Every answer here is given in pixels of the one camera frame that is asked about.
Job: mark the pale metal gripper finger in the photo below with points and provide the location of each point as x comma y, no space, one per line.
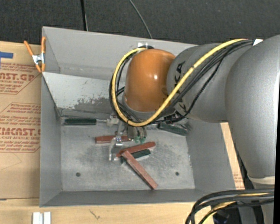
119,142
111,152

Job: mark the dark green flat block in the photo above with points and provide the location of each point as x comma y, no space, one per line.
141,154
173,129
80,121

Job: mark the grey metal bin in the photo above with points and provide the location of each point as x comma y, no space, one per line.
86,158

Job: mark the long red-brown flat block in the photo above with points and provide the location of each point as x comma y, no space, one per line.
141,171

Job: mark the brown cardboard board red print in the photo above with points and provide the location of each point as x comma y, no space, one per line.
15,168

